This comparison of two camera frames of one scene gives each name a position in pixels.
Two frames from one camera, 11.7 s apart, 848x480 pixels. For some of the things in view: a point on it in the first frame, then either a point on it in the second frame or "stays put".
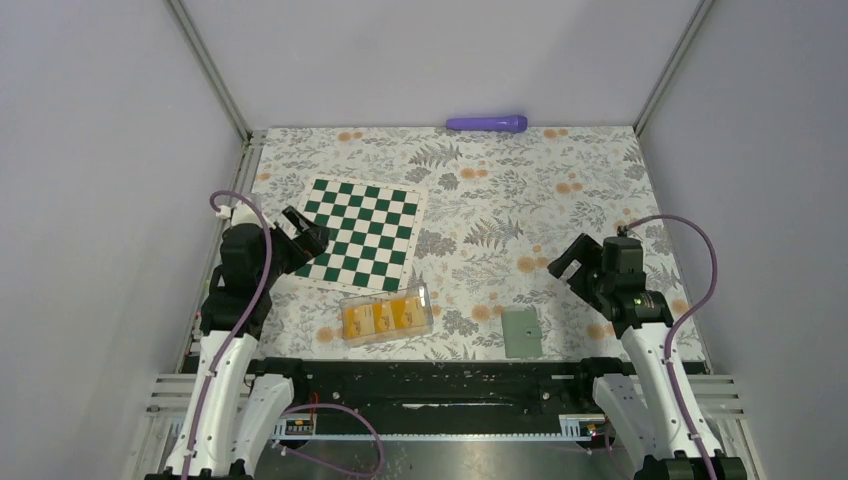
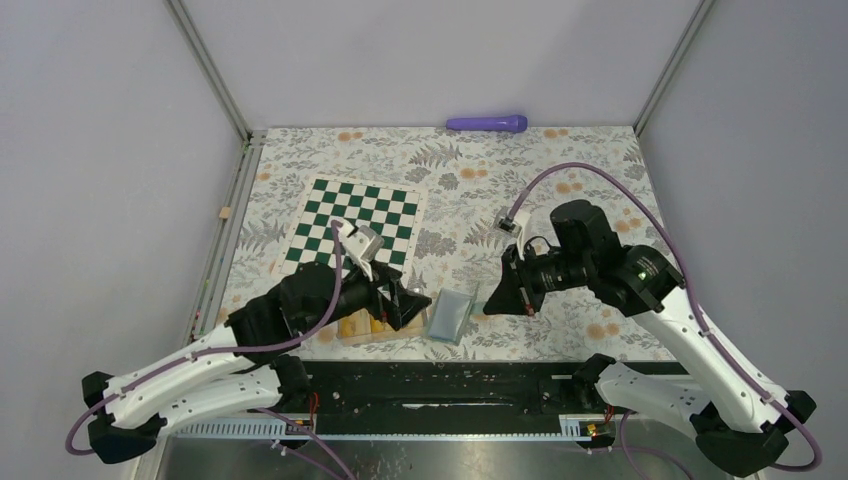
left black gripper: x=310 y=243 → x=403 y=307
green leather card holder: x=523 y=338 → x=448 y=318
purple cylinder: x=514 y=124 stays put
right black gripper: x=588 y=252 → x=516 y=293
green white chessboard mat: x=374 y=233 stays put
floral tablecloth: x=498 y=201 stays put
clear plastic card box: x=372 y=319 stays put
